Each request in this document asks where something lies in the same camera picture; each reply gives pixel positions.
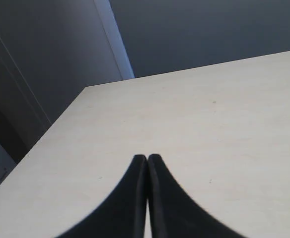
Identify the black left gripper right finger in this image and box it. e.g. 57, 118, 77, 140
148, 154, 243, 238

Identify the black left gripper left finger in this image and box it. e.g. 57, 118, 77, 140
59, 155, 148, 238

